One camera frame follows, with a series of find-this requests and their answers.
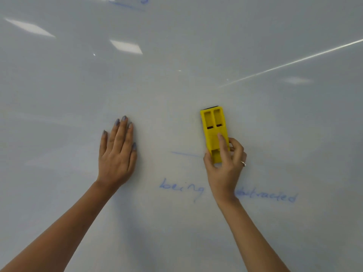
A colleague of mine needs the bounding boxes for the person's right forearm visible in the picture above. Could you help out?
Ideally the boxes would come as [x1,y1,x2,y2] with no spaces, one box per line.
[217,197,290,272]

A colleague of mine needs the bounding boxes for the person's left forearm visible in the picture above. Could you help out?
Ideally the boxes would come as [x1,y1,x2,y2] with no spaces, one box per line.
[0,180,117,272]

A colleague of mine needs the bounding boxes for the white whiteboard with blue writing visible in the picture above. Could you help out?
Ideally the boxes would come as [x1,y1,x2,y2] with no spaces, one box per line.
[0,0,363,272]

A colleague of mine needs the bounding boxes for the yellow whiteboard eraser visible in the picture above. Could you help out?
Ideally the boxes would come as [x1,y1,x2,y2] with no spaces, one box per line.
[200,105,231,164]

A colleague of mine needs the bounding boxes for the person's left hand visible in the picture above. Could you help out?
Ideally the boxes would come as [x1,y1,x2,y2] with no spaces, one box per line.
[96,116,138,190]

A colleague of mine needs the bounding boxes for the person's right hand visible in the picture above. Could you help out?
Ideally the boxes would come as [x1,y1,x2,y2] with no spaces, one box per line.
[203,133,247,207]

